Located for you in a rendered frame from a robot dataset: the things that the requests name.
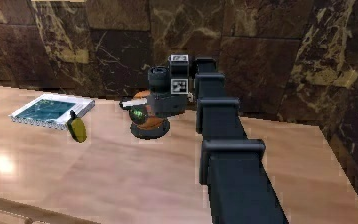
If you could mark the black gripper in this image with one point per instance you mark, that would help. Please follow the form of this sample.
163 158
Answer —
165 101

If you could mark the orange basketball alarm clock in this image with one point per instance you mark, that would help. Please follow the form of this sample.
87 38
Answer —
150 128

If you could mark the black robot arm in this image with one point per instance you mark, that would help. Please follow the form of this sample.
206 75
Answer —
233 173

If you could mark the olive green bottle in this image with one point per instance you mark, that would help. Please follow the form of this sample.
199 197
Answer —
77 130

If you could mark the white book with blue cover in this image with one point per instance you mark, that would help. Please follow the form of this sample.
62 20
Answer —
48 110

